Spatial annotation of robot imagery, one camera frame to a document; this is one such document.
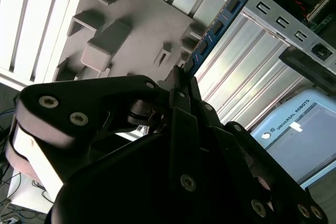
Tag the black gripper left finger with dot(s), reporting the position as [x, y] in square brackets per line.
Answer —
[65, 98]

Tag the blue RAM stick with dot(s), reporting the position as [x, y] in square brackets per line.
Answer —
[218, 28]

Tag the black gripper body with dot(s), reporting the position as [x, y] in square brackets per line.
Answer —
[118, 195]

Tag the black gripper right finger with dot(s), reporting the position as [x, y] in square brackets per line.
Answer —
[232, 151]

